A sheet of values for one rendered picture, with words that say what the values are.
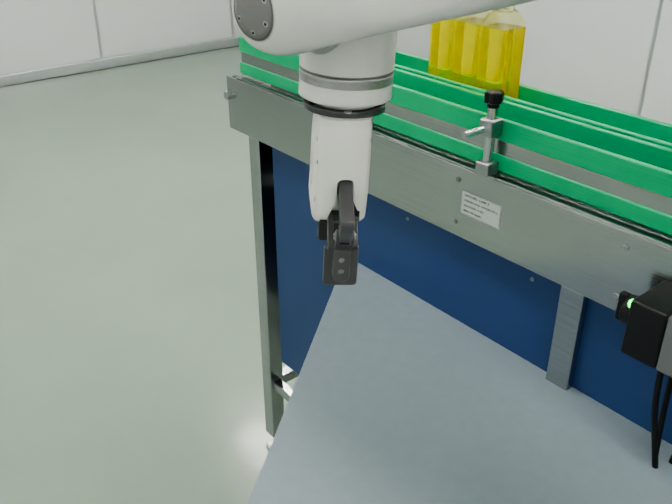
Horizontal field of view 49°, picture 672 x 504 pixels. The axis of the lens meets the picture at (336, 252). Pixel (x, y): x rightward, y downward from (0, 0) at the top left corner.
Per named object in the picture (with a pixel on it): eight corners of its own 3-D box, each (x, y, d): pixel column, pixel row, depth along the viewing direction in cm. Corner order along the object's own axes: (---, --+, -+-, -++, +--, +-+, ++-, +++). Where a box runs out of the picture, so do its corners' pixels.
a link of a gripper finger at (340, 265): (325, 217, 68) (322, 281, 71) (327, 233, 65) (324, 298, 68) (360, 218, 68) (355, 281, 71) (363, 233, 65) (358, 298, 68)
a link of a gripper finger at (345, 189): (336, 156, 69) (333, 209, 71) (343, 194, 62) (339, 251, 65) (348, 156, 69) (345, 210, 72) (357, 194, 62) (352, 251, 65)
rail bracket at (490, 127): (501, 177, 115) (511, 92, 108) (469, 189, 110) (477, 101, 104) (481, 169, 117) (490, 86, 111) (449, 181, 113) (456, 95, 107)
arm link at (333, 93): (297, 53, 70) (296, 85, 71) (300, 78, 62) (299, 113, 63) (386, 56, 70) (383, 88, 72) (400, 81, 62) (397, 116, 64)
